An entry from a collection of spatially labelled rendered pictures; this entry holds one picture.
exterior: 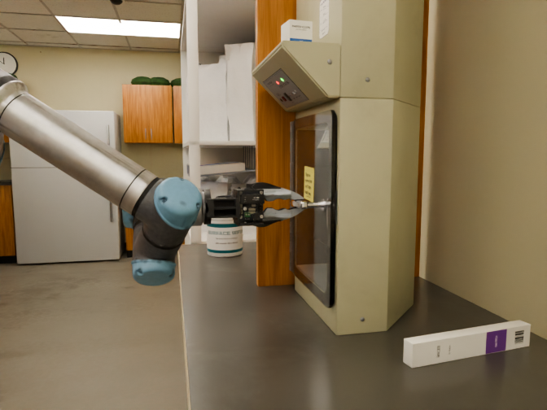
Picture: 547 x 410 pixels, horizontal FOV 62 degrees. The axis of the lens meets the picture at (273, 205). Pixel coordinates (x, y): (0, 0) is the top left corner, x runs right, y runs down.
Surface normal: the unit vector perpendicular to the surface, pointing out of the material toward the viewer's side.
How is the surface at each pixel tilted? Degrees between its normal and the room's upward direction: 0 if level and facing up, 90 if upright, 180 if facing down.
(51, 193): 90
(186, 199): 50
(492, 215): 90
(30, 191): 90
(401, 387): 0
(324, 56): 90
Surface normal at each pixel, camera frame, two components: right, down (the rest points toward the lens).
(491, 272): -0.98, 0.03
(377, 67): 0.22, 0.11
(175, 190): 0.43, -0.57
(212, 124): -0.22, 0.16
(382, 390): 0.00, -0.99
